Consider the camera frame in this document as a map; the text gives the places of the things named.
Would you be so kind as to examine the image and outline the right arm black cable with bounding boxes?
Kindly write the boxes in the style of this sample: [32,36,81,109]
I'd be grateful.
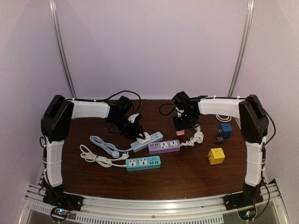
[159,104,178,117]

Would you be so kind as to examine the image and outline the blue cube socket adapter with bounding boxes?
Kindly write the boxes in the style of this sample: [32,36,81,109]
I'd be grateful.
[217,124,233,139]

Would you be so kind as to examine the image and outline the white round travel adapter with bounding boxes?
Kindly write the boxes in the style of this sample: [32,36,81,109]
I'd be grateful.
[137,132,151,144]

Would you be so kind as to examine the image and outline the front aluminium rail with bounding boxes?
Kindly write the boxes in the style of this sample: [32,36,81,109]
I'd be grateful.
[16,183,290,224]

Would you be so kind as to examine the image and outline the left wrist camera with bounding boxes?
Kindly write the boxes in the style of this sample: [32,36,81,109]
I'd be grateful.
[128,113,142,123]

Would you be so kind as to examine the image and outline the yellow cube socket adapter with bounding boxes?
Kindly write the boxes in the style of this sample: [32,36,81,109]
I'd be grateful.
[207,147,225,165]

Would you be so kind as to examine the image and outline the right aluminium frame post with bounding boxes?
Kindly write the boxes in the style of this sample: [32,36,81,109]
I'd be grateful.
[228,0,255,97]

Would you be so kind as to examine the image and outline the light blue strip cable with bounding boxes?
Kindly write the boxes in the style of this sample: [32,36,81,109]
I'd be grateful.
[90,135,133,160]

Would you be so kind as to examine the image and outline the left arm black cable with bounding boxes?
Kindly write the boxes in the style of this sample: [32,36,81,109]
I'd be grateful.
[102,90,142,115]

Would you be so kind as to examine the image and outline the pink small adapter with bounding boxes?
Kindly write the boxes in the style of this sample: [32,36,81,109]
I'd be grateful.
[176,130,185,136]

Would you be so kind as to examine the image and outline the purple power strip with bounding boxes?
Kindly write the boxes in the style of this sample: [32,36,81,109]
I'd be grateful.
[148,140,181,155]

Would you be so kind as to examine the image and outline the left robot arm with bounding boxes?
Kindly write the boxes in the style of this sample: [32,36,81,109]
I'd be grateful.
[40,95,146,207]

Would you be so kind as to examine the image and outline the dark grey small adapter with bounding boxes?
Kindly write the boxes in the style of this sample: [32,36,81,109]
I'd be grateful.
[214,136,224,144]

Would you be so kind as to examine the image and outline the white teal strip cable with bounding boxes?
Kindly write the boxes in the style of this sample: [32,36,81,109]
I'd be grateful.
[79,144,129,168]

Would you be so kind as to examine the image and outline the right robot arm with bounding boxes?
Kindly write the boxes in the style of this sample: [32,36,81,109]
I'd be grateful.
[172,91,269,206]

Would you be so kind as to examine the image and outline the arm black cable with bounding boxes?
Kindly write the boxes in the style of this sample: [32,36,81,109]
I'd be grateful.
[159,104,178,117]
[102,90,142,115]

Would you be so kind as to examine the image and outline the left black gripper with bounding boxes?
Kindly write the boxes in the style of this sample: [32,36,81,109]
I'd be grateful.
[110,116,145,140]

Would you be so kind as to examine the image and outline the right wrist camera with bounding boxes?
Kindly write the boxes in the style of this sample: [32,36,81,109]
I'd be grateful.
[175,107,184,117]

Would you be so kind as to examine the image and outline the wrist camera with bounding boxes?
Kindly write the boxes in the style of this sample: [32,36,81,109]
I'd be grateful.
[128,113,142,123]
[175,107,184,117]

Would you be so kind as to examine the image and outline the light blue power strip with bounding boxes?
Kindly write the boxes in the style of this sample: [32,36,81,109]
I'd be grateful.
[130,132,164,153]

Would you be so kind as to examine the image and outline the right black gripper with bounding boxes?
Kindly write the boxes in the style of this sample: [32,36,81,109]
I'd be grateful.
[173,112,197,132]

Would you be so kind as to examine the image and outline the left aluminium frame post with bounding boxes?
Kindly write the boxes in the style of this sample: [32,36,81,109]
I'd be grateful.
[49,0,77,98]

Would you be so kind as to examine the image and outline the teal power strip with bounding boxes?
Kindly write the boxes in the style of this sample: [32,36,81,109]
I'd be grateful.
[126,156,162,172]

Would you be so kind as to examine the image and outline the aluminium frame post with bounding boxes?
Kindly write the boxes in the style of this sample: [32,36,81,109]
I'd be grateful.
[228,0,255,97]
[49,0,77,98]

